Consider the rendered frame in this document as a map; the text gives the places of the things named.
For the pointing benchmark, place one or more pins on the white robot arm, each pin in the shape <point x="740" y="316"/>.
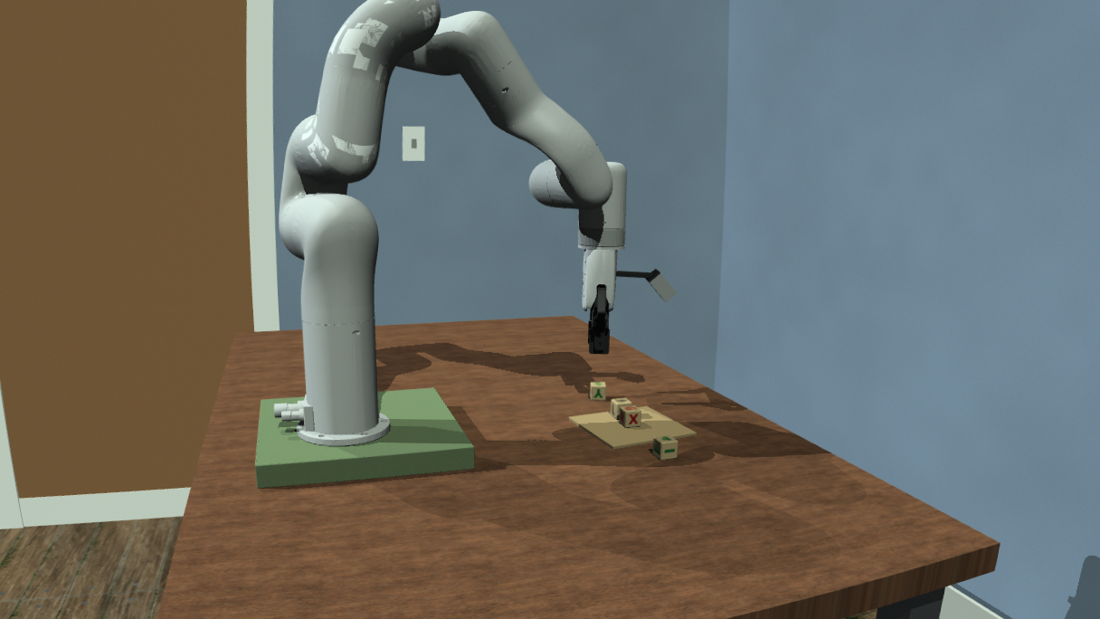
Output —
<point x="338" y="234"/>

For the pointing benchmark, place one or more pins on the beige flat mat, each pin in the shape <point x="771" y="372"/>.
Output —
<point x="609" y="431"/>

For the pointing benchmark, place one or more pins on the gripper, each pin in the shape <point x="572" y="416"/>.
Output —
<point x="599" y="272"/>

